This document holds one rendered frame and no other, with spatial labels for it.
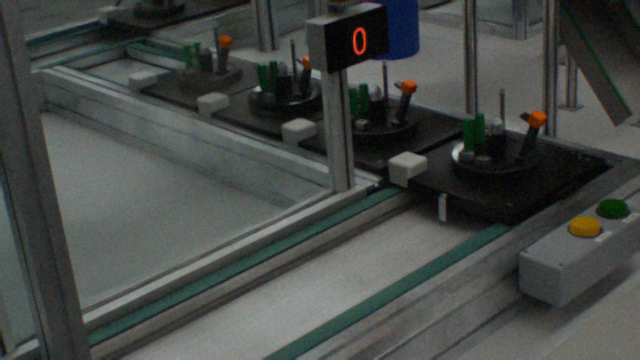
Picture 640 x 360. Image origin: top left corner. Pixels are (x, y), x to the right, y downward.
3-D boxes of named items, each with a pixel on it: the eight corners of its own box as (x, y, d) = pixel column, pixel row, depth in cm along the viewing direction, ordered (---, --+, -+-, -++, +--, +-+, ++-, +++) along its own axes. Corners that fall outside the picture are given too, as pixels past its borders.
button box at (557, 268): (645, 247, 136) (648, 208, 134) (561, 309, 124) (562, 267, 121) (602, 233, 141) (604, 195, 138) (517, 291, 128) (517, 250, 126)
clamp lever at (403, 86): (407, 120, 162) (418, 84, 157) (399, 124, 161) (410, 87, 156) (392, 109, 164) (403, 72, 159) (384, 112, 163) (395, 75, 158)
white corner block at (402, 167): (429, 180, 151) (428, 156, 149) (409, 190, 148) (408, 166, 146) (406, 173, 154) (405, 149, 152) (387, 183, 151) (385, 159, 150)
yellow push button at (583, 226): (605, 234, 130) (606, 221, 129) (589, 245, 128) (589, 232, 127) (580, 226, 133) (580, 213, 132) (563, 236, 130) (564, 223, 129)
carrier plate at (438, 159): (605, 170, 149) (606, 157, 148) (512, 226, 135) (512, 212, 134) (483, 136, 166) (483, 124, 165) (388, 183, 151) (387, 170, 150)
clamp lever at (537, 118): (533, 156, 145) (548, 115, 140) (525, 160, 143) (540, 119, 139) (515, 143, 146) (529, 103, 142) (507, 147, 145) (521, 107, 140)
